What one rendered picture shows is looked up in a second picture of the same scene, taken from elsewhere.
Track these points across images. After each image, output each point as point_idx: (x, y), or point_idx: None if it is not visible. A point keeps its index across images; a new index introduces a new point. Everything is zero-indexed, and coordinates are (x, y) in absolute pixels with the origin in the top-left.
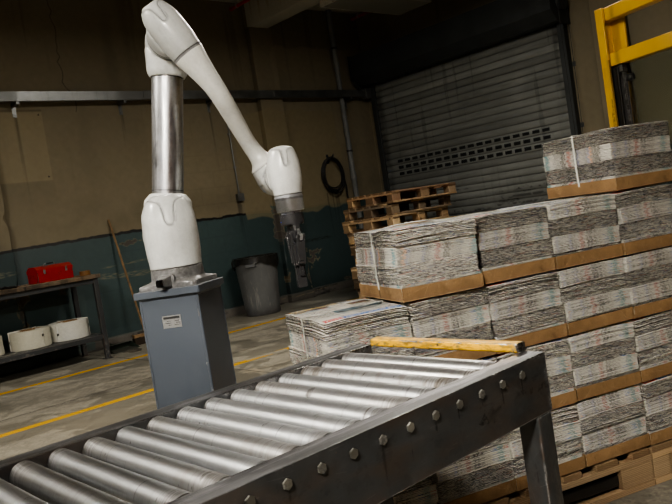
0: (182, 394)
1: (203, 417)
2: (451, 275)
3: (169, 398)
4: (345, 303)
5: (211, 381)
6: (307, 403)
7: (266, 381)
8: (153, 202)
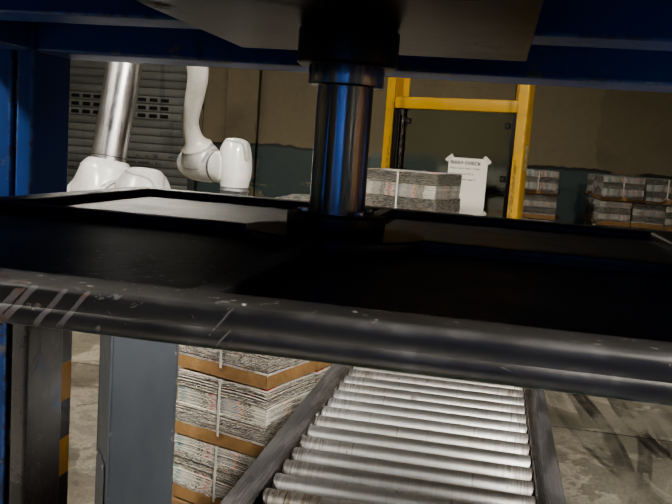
0: (141, 383)
1: (365, 417)
2: None
3: (125, 387)
4: None
5: (177, 371)
6: (441, 407)
7: (347, 383)
8: (144, 177)
